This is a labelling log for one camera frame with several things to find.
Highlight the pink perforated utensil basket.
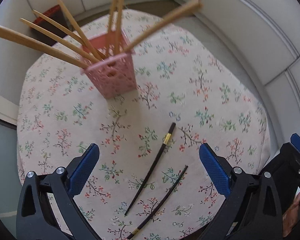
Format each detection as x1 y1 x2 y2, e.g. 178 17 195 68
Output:
82 31 137 99

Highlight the brown trash bin red liner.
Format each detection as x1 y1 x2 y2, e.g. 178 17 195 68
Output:
31 4 71 46

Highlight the black chopstick thin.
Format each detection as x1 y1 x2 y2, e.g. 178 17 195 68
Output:
127 165 188 239

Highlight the wooden chopstick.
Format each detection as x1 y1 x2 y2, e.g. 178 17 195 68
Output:
123 0 203 53
20 18 99 63
57 0 106 61
114 0 125 55
0 25 88 69
32 10 84 45
106 0 117 57

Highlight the floral tablecloth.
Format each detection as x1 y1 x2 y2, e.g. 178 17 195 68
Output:
17 17 270 239

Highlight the wooden chopstick in basket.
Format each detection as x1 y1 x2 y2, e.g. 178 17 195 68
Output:
114 0 125 55
106 0 117 57
32 10 84 45
57 0 106 61
20 18 99 63

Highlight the right hand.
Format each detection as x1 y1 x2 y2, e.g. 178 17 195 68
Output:
282 192 300 239

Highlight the black chopstick gold band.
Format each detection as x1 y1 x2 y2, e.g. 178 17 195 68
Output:
125 122 176 216

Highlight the brown floor mat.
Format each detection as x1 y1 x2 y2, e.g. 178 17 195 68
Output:
75 0 180 26

